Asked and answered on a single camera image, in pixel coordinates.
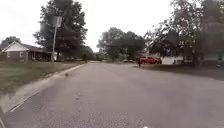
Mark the large dark tree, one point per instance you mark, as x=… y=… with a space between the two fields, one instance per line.
x=65 y=26

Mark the sign on pale pole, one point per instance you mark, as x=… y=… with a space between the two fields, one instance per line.
x=55 y=33

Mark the group of distant trees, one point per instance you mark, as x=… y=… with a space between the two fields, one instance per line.
x=121 y=43

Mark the red pickup truck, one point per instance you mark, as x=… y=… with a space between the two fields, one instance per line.
x=147 y=60

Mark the pale concrete kerb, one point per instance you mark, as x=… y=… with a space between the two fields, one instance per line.
x=30 y=88

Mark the brick house with grey roof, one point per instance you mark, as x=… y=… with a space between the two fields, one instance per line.
x=21 y=51

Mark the large tree over shaded yard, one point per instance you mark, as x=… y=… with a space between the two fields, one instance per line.
x=196 y=30

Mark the tree behind house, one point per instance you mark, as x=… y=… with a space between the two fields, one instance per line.
x=8 y=41

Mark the shaded grass yard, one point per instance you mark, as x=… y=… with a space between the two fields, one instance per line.
x=190 y=70

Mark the green grass lawn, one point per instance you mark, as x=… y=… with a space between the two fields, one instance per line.
x=20 y=71

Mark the small dark post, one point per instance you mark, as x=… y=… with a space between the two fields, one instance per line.
x=139 y=63

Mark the grey asphalt road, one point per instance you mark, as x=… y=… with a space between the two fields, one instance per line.
x=126 y=96

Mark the white building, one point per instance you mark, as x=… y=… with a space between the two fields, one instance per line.
x=173 y=60

